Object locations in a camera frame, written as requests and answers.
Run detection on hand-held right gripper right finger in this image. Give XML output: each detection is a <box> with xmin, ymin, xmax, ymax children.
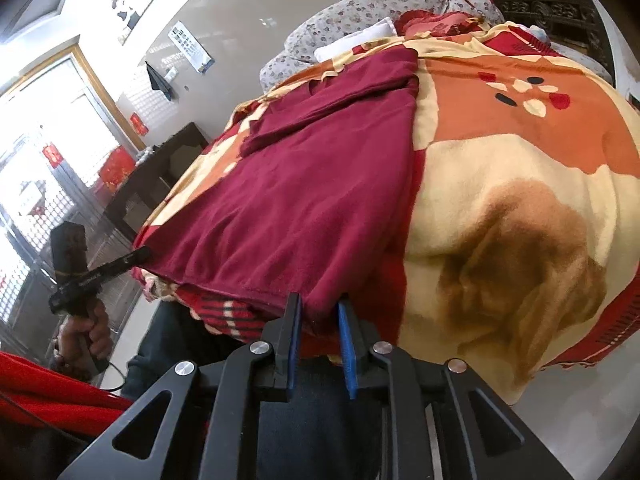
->
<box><xmin>337</xmin><ymin>300</ymin><xmax>576</xmax><ymax>480</ymax></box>

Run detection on red pillow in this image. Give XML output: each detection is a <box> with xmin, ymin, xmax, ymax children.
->
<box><xmin>395</xmin><ymin>9</ymin><xmax>486</xmax><ymax>41</ymax></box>

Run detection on person's dark trousers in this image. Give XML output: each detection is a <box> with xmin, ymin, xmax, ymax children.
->
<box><xmin>120</xmin><ymin>300</ymin><xmax>391</xmax><ymax>480</ymax></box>

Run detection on red box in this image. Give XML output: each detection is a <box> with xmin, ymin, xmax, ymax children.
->
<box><xmin>97</xmin><ymin>147</ymin><xmax>137</xmax><ymax>193</ymax></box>

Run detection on white pillow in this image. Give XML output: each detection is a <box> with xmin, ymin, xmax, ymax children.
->
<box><xmin>314</xmin><ymin>16</ymin><xmax>399</xmax><ymax>63</ymax></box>

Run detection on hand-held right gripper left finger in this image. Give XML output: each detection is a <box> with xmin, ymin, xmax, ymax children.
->
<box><xmin>57</xmin><ymin>292</ymin><xmax>303</xmax><ymax>480</ymax></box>

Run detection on person's left hand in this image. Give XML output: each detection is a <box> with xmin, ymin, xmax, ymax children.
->
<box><xmin>52</xmin><ymin>302</ymin><xmax>115</xmax><ymax>378</ymax></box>

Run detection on dark wooden nightstand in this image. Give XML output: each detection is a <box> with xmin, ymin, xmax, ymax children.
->
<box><xmin>102</xmin><ymin>121</ymin><xmax>211</xmax><ymax>238</ymax></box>

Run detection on grey bed sheet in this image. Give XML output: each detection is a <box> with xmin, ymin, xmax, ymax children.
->
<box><xmin>547</xmin><ymin>40</ymin><xmax>616</xmax><ymax>83</ymax></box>

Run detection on orange printed blanket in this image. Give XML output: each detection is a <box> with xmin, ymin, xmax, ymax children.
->
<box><xmin>131</xmin><ymin>21</ymin><xmax>640</xmax><ymax>406</ymax></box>

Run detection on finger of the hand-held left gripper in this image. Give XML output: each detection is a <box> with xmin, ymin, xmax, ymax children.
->
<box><xmin>100</xmin><ymin>246</ymin><xmax>152</xmax><ymax>283</ymax></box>

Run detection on grey floral bedding pile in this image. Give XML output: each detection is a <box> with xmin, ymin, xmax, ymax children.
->
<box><xmin>259</xmin><ymin>0</ymin><xmax>506</xmax><ymax>96</ymax></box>

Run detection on dark carved wooden cabinet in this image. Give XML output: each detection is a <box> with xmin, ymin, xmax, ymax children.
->
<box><xmin>492</xmin><ymin>0</ymin><xmax>613</xmax><ymax>78</ymax></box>

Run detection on dark hanging cloth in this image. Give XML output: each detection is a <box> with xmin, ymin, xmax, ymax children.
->
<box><xmin>145</xmin><ymin>61</ymin><xmax>176</xmax><ymax>103</ymax></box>

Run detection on dark red sweater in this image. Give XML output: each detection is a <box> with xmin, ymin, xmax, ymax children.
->
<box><xmin>131</xmin><ymin>47</ymin><xmax>421</xmax><ymax>333</ymax></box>

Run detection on eye chart poster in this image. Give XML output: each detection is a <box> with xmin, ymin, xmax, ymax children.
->
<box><xmin>167</xmin><ymin>21</ymin><xmax>216</xmax><ymax>73</ymax></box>

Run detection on person's red sleeved forearm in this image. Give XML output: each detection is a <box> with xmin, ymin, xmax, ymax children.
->
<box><xmin>0</xmin><ymin>352</ymin><xmax>133</xmax><ymax>441</ymax></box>

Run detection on black cable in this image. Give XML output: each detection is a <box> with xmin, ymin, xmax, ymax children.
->
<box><xmin>97</xmin><ymin>360</ymin><xmax>126</xmax><ymax>392</ymax></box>

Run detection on framed wall picture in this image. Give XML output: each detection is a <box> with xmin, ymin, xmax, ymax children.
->
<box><xmin>111</xmin><ymin>0</ymin><xmax>161</xmax><ymax>46</ymax></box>

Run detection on metal lattice door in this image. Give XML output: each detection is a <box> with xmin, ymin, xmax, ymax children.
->
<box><xmin>0</xmin><ymin>45</ymin><xmax>146</xmax><ymax>356</ymax></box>

